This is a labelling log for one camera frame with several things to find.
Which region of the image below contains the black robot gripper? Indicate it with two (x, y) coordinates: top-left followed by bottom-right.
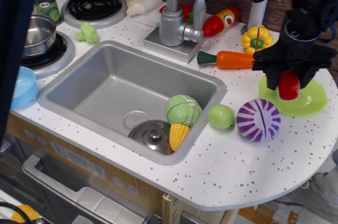
(252, 10), (337, 90)

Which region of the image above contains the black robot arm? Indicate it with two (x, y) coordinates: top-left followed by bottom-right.
(1, 0), (337, 94)

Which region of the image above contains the light green plastic plate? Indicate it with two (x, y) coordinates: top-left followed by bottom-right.
(258, 76), (328, 116)

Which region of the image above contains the yellow toy bell pepper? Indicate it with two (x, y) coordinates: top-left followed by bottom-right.
(241, 25), (274, 55)

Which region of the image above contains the orange toy carrot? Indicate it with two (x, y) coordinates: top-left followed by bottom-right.
(197, 51), (254, 69)

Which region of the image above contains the grey support pole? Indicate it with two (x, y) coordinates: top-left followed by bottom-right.
(241, 0), (267, 34)

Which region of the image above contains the green toy apple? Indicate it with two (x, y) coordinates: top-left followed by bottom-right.
(208, 104), (234, 130)

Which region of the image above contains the toy ketchup bottle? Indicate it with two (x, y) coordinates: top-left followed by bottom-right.
(203, 6), (240, 37)

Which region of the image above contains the green toy cabbage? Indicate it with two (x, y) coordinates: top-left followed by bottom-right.
(165, 95), (202, 128)

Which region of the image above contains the silver toy faucet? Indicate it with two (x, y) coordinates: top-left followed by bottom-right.
(144, 0), (206, 63)

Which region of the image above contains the red toy pepper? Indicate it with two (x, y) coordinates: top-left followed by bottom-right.
(165, 4), (193, 24)

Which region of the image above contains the yellow toy corn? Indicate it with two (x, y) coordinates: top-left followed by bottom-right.
(169, 124), (190, 152)

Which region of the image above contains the steel pot lid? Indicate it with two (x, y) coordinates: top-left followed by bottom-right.
(129, 120), (174, 155)

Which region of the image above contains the grey toy sink basin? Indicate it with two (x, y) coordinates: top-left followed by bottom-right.
(37, 41), (226, 165)

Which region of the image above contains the green toy broccoli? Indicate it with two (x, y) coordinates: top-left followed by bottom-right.
(76, 22), (98, 43)

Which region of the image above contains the black stove burner front left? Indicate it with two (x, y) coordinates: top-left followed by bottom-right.
(21, 31), (76, 79)

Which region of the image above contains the stainless steel pot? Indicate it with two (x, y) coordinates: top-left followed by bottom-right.
(23, 14), (56, 59)

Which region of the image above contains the green toy food can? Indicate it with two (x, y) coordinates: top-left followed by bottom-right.
(34, 0), (62, 25)

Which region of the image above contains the light blue plastic bowl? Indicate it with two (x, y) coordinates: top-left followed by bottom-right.
(11, 66), (37, 109)

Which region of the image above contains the yellow object bottom left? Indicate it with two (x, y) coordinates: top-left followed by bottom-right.
(11, 205), (40, 223)

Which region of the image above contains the grey oven door handle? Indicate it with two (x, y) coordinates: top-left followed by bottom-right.
(23, 155), (148, 223)

